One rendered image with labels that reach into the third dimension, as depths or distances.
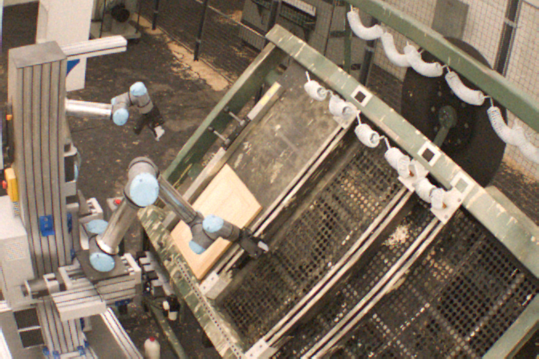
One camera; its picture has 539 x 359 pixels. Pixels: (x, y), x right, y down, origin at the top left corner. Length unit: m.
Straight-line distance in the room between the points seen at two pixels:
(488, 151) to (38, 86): 1.99
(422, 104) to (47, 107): 1.81
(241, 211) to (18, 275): 1.23
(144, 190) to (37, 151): 0.54
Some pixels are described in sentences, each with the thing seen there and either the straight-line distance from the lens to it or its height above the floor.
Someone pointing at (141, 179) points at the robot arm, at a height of 1.63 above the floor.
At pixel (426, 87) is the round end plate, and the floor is 1.90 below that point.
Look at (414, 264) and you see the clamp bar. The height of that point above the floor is 1.57.
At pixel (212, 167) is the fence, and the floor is 1.25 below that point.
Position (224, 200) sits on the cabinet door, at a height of 1.19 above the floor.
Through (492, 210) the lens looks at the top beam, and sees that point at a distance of 2.13.
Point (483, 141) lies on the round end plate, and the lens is 2.73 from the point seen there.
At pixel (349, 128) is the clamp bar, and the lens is 2.66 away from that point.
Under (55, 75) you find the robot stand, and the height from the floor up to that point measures 1.96.
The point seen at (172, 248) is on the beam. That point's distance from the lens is 3.15.
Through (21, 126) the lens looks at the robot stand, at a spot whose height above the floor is 1.76.
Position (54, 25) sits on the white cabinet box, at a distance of 6.48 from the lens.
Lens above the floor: 2.89
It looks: 29 degrees down
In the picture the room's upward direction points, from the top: 11 degrees clockwise
